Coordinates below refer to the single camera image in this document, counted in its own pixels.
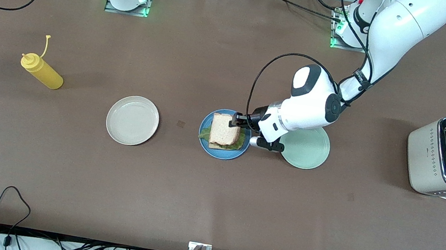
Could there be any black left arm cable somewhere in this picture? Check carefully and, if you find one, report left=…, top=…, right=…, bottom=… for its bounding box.
left=245, top=0, right=392, bottom=140

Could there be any green lettuce leaf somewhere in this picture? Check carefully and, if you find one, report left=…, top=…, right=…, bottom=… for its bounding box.
left=197, top=124, right=247, bottom=152

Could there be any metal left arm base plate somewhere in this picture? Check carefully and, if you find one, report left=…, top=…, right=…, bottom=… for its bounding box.
left=328, top=8, right=372, bottom=54

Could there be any black base cable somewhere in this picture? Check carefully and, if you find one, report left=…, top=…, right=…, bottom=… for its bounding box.
left=304, top=0, right=344, bottom=12
left=246, top=0, right=346, bottom=23

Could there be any brown bread slice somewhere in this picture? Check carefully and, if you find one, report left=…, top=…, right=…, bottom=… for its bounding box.
left=208, top=112, right=243, bottom=149
left=207, top=141, right=229, bottom=152

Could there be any thin black looped cable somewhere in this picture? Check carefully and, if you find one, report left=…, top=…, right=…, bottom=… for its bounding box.
left=0, top=184, right=35, bottom=250

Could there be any beige round plate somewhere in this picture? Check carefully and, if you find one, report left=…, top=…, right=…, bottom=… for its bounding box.
left=103, top=92, right=163, bottom=149

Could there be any yellow squeeze bottle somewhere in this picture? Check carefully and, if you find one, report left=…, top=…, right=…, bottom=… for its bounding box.
left=17, top=32, right=70, bottom=92

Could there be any light green round plate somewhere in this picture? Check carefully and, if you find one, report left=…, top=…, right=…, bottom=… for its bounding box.
left=276, top=121, right=333, bottom=173

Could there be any blue round plate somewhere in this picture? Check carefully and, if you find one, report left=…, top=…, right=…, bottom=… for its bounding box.
left=196, top=106, right=256, bottom=163

